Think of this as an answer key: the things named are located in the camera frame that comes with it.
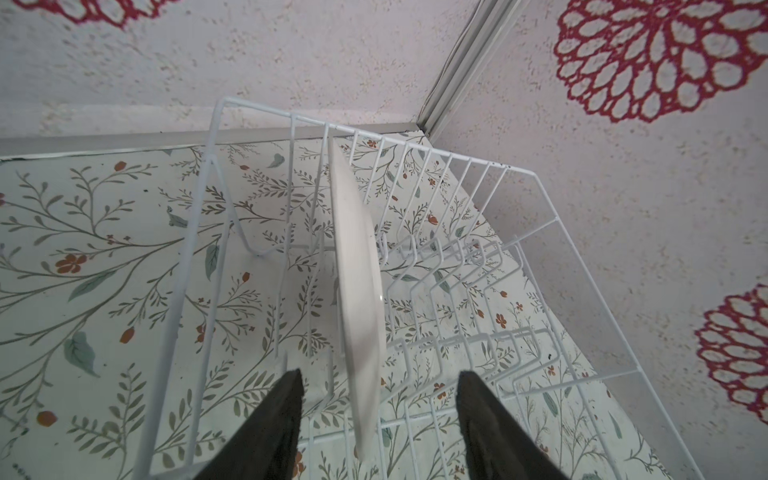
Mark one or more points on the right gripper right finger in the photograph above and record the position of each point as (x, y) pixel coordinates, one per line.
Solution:
(497, 447)

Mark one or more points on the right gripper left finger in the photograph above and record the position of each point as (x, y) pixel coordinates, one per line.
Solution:
(265, 446)

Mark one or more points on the white wire dish rack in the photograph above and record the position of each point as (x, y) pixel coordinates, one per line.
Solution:
(449, 263)

